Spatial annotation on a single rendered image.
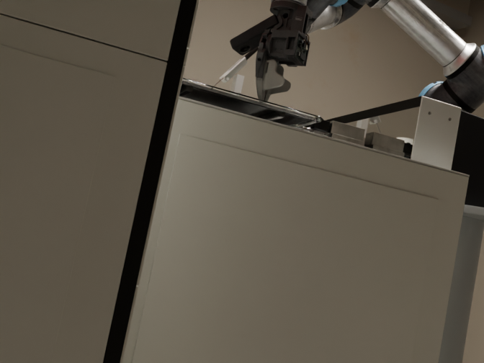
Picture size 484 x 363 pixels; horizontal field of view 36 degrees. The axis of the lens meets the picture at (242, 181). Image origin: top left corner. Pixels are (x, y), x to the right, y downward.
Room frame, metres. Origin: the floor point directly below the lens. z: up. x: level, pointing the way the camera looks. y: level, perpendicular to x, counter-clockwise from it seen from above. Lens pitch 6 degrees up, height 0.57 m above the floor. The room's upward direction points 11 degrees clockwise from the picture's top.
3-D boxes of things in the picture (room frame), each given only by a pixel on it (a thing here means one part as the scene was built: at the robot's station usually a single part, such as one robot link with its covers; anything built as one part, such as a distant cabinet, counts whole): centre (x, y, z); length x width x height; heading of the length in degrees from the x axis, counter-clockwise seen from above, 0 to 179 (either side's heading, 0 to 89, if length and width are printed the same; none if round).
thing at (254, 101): (1.45, 0.04, 0.90); 0.37 x 0.01 x 0.01; 109
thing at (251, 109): (1.62, 0.10, 0.90); 0.34 x 0.34 x 0.01; 19
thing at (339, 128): (1.57, -0.20, 0.89); 0.08 x 0.03 x 0.03; 109
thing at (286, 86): (1.50, -0.03, 0.95); 0.06 x 0.03 x 0.09; 63
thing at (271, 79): (1.48, -0.02, 0.95); 0.06 x 0.03 x 0.09; 63
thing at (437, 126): (1.68, -0.26, 0.89); 0.55 x 0.09 x 0.14; 19
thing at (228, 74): (1.89, 0.08, 1.03); 0.06 x 0.04 x 0.13; 109
